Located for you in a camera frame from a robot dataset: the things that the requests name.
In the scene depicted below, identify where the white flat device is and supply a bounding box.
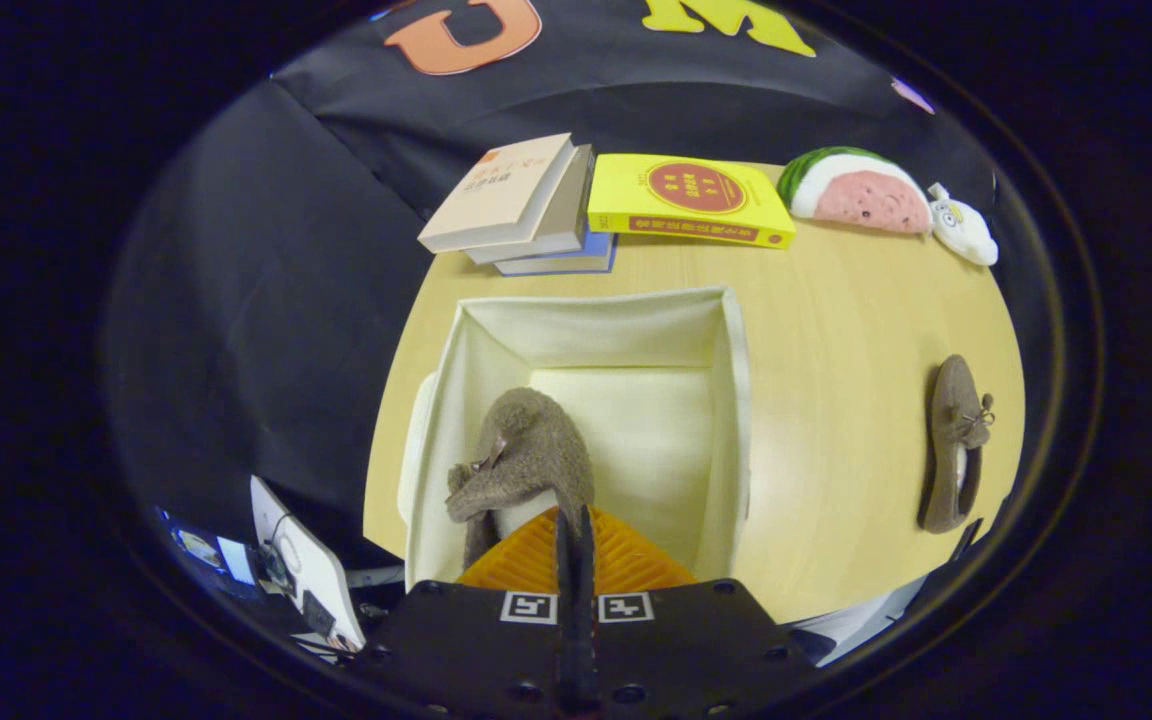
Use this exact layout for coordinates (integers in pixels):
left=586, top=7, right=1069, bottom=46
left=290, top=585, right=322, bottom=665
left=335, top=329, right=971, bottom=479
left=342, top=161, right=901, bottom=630
left=250, top=475, right=367, bottom=653

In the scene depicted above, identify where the watermelon slice plush toy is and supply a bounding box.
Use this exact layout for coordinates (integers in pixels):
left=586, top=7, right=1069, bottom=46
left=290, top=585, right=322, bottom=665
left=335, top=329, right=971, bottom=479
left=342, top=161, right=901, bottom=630
left=776, top=146, right=934, bottom=236

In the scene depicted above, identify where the blue printed box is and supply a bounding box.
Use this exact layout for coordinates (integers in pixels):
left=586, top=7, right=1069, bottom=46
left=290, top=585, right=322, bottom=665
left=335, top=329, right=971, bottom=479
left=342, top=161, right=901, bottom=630
left=168, top=512, right=259, bottom=587

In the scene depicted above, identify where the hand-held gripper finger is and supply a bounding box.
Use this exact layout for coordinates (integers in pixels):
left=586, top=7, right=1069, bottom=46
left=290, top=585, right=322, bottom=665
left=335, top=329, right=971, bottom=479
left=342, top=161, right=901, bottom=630
left=581, top=505, right=819, bottom=713
left=361, top=505, right=577, bottom=713

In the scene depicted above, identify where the beige fabric storage box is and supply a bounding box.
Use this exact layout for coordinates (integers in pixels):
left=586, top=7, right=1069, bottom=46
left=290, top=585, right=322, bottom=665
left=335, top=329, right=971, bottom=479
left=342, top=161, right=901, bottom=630
left=396, top=286, right=752, bottom=591

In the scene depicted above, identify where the brown fuzzy shoe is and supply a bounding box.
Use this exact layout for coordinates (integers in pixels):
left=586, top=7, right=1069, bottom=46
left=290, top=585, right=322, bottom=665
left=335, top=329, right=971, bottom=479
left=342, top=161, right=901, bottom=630
left=445, top=387, right=597, bottom=571
left=916, top=354, right=997, bottom=535

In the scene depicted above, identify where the beige book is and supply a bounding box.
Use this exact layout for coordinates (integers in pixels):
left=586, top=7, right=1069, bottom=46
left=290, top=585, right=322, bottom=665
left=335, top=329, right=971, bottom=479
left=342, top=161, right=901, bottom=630
left=417, top=133, right=577, bottom=254

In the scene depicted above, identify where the white plush toy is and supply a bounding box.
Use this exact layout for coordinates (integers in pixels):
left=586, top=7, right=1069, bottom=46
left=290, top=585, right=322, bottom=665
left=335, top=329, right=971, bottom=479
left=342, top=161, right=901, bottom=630
left=926, top=182, right=999, bottom=267

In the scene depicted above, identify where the yellow book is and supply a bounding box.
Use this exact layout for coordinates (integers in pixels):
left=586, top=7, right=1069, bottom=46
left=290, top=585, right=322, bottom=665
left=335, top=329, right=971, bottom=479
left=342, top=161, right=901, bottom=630
left=587, top=153, right=797, bottom=250

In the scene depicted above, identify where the blue book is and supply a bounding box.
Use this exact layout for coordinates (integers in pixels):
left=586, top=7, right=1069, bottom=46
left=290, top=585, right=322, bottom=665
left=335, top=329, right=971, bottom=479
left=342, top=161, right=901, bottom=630
left=492, top=228, right=619, bottom=277

